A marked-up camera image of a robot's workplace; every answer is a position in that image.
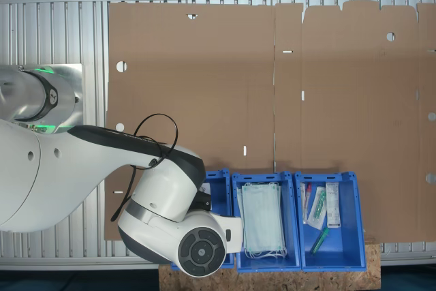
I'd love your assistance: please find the brown cardboard sheet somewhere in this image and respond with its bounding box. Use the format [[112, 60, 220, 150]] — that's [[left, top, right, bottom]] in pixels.
[[273, 0, 436, 243], [104, 2, 277, 241]]

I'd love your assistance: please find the blue plastic bin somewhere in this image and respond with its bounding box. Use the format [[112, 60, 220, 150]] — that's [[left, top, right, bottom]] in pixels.
[[294, 170, 367, 271], [170, 168, 236, 271], [231, 171, 302, 273]]

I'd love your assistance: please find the white face mask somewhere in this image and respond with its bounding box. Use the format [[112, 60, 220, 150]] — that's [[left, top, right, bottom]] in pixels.
[[240, 184, 286, 254], [236, 181, 289, 260]]

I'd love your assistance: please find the clear packet with red swab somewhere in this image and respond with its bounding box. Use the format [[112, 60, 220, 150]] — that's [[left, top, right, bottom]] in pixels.
[[299, 181, 313, 226]]

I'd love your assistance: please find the clear packet with green tube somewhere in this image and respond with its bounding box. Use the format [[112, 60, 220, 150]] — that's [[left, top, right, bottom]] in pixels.
[[307, 186, 328, 230]]

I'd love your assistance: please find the white printed flat packet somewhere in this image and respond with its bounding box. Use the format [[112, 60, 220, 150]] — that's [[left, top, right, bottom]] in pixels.
[[325, 181, 342, 230]]

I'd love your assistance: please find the green capped tube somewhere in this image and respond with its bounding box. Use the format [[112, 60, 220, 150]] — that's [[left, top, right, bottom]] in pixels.
[[310, 228, 330, 256]]

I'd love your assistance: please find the chipboard block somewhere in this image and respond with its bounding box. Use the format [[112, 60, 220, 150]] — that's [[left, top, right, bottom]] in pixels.
[[158, 234, 382, 291]]

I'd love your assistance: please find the black camera cable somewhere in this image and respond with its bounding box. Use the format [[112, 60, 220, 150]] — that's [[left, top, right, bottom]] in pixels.
[[110, 112, 179, 223]]

